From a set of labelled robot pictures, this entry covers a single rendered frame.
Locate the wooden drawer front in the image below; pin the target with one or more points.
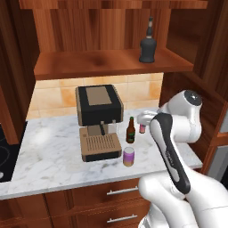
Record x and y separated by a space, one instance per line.
92 193
95 218

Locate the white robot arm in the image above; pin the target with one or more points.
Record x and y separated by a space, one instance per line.
190 201

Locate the brown beer bottle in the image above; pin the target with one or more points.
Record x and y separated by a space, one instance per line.
130 133

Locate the dark liquor bottle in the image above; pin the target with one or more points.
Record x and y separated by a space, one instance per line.
148 47

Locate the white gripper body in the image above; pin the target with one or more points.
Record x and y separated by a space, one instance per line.
146 117

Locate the grey built-in oven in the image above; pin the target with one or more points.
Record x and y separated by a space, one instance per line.
221 160

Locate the wooden cabinet door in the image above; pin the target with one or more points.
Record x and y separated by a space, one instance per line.
207 59
14 74

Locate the black and tan coffee machine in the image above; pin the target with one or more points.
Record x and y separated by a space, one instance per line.
99 118

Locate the black hob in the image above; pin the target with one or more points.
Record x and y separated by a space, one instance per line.
9 154

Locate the purple drink can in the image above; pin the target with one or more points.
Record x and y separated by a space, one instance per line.
128 157

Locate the small white container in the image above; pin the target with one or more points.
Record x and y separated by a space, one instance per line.
112 128

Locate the small pink can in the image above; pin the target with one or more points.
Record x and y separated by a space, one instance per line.
142 129

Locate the open wooden wall cabinet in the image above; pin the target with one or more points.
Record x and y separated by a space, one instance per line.
101 63

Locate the wooden base cupboard door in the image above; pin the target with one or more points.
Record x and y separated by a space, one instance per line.
23 212

